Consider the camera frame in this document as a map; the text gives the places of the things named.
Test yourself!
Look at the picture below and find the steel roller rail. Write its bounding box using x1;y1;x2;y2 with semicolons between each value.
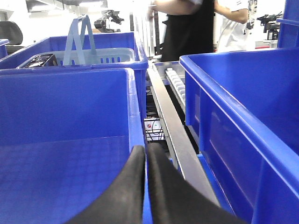
147;62;220;206

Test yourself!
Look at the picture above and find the person in white shirt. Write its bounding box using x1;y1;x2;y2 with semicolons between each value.
214;0;257;52

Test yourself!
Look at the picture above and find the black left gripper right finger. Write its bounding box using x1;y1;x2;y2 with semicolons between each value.
147;143;244;224

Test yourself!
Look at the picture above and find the blue bin left of target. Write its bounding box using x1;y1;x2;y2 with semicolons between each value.
0;69;145;224

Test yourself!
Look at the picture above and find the person in black shirt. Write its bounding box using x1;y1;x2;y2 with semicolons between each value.
148;0;214;62

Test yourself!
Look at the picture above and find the large blue target bin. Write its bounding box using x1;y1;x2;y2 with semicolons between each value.
179;48;299;224

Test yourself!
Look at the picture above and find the white plastic basket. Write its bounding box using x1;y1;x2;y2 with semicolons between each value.
17;14;135;69

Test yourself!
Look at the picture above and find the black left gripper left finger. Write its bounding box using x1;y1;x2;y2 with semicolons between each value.
66;145;145;224

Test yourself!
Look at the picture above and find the blue bin with white basket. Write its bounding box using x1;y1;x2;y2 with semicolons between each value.
0;32;149;118

